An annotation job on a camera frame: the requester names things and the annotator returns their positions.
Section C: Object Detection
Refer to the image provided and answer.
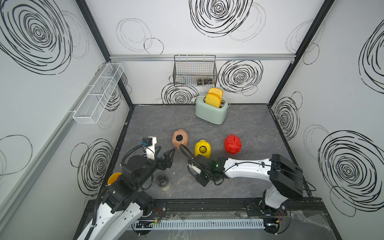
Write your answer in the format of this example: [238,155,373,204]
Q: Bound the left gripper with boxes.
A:
[134,144,175,190]

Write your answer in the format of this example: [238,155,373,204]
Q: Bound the black plug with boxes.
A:
[176,135,184,142]

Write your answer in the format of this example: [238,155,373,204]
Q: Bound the pink piggy bank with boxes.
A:
[172,130,189,150]

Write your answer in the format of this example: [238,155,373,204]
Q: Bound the yellow piggy bank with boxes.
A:
[195,140,212,158]

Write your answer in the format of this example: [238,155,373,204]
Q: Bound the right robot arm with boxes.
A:
[186,154,304,216]

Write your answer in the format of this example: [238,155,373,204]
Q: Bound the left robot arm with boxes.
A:
[78,146,176,240]

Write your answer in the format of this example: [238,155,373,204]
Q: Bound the red piggy bank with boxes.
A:
[225,134,242,155]

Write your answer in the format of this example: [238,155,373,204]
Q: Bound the clear jar with white contents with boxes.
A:
[156,174,172,192]

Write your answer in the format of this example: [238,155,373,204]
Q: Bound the mint green toaster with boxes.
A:
[195,96,231,125]

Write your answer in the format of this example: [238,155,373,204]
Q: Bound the yellow mug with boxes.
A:
[107,172,122,186]

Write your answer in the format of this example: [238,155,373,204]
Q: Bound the front toast slice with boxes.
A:
[205,93,222,108]

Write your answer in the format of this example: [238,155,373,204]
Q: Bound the toast slice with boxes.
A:
[208,88,224,97]
[205,93,222,108]

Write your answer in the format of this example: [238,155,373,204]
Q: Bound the back toast slice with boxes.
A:
[208,88,224,97]

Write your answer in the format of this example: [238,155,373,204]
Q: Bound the small jars in basket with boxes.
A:
[197,78,216,86]

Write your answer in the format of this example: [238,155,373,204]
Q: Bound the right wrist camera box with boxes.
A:
[190,165,201,175]

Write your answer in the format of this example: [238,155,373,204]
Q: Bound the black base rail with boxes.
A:
[83,197,328,218]

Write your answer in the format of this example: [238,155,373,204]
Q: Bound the white slotted cable duct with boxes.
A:
[132,219,265,231]

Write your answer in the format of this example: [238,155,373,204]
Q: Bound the black wire wall basket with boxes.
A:
[172,55,218,88]

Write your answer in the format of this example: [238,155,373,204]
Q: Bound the white wire wall shelf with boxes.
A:
[73,63,124,125]

